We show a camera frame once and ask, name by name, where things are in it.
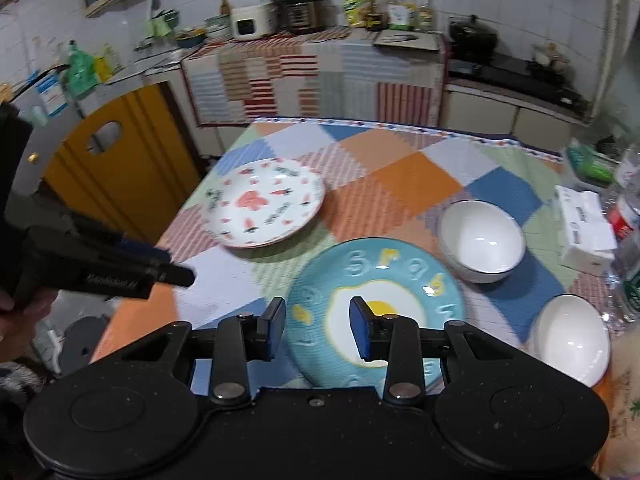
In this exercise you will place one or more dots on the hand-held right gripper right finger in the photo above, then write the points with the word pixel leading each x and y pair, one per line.
pixel 359 330

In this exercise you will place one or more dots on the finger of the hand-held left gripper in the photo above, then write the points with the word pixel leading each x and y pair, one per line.
pixel 172 275
pixel 140 251

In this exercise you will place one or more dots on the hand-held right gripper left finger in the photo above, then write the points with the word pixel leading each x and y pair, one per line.
pixel 272 330

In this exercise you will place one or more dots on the blue plate with egg print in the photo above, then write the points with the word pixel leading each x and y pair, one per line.
pixel 320 280

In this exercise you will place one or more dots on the white plate with pink print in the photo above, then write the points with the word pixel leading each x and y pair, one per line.
pixel 260 202

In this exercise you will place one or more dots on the white bowl with dark outside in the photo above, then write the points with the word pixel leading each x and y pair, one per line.
pixel 482 240
pixel 572 342

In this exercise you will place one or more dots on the person's left hand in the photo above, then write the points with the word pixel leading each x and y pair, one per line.
pixel 17 335

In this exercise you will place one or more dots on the yellow wooden chair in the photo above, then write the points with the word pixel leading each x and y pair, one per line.
pixel 135 170

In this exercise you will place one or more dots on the grey stool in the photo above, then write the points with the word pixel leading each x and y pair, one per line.
pixel 75 340

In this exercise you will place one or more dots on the yellow plastic bottle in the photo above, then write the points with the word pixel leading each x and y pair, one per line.
pixel 106 62

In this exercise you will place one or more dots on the blue bowl with food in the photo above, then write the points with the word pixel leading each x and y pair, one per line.
pixel 190 37

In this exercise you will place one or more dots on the green cloth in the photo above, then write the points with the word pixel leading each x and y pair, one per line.
pixel 162 24

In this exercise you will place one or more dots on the white container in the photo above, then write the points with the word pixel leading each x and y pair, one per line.
pixel 219 27

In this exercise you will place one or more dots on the white tissue box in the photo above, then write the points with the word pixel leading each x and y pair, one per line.
pixel 582 230

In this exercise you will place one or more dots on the white rice cooker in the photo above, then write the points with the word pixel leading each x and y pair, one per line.
pixel 252 22

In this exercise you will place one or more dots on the plastic bottle with green label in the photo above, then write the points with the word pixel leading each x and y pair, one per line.
pixel 627 285

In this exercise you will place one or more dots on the green packet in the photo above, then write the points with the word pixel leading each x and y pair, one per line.
pixel 592 162

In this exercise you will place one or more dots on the black pressure cooker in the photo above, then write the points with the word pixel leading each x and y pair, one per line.
pixel 302 10

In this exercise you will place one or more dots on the black gas stove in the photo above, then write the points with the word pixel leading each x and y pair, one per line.
pixel 520 82

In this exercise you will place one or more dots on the plastic bottle with red label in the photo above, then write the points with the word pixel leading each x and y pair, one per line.
pixel 625 200

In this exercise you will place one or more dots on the black wok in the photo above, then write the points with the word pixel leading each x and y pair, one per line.
pixel 472 35

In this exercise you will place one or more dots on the yellow snack bag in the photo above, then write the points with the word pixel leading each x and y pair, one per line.
pixel 356 12

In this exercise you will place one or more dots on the yellow oil bottle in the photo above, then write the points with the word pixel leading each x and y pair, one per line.
pixel 395 12
pixel 409 10
pixel 426 12

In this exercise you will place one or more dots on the dark oil bottle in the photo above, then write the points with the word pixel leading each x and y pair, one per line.
pixel 375 10

